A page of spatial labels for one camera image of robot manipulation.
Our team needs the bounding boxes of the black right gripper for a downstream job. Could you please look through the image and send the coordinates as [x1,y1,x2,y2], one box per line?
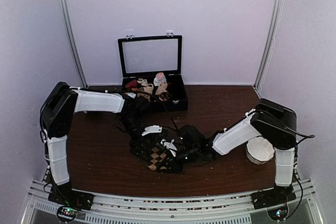
[157,145,200,174]

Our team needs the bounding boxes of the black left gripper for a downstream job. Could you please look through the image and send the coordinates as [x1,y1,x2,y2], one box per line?
[119,114,154,163]

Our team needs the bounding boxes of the brown tan argyle sock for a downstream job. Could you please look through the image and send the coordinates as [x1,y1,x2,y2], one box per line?
[159,92,172,101]
[147,147,183,174]

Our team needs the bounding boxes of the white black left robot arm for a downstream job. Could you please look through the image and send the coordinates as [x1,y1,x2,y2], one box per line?
[39,82,150,207]

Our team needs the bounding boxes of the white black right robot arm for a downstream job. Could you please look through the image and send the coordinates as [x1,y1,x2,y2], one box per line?
[173,99,315,208]

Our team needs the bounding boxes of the tan rolled sock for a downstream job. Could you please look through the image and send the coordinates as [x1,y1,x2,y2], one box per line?
[137,90,151,101]

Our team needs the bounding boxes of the cream rolled sock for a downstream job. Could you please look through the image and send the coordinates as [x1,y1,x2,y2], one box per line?
[137,78,154,94]

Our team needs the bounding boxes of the beige rolled sock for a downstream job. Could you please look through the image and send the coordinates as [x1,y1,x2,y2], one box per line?
[155,82,168,95]

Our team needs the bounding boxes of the dark red rolled sock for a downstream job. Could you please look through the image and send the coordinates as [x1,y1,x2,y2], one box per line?
[124,79,138,90]

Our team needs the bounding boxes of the white scalloped bowl right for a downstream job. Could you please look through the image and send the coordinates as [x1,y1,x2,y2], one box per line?
[246,136,275,165]

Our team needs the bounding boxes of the pink teal white rolled sock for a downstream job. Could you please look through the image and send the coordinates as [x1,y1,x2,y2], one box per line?
[153,72,167,87]

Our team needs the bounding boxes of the black box with glass lid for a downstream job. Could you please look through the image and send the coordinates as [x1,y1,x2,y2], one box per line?
[118,35,188,112]

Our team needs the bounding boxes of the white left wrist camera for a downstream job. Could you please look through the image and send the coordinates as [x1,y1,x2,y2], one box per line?
[142,125,162,136]

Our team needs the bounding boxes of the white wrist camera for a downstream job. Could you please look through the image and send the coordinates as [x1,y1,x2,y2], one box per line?
[161,139,178,157]
[142,125,162,136]

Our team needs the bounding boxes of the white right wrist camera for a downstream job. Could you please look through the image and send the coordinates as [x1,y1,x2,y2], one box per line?
[161,139,178,157]

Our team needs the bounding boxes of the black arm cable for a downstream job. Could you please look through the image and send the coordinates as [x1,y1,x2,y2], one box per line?
[146,94,182,133]

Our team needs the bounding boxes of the aluminium left corner post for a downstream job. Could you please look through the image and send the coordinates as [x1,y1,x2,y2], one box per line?
[60,0,88,88]

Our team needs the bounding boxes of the aluminium corner post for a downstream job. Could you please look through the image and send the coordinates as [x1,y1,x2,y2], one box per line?
[254,0,284,94]
[60,0,88,88]

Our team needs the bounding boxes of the aluminium front rail frame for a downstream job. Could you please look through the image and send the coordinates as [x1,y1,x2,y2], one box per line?
[20,178,325,224]

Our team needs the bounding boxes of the aluminium right corner post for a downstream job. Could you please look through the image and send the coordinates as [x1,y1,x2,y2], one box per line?
[254,0,284,94]

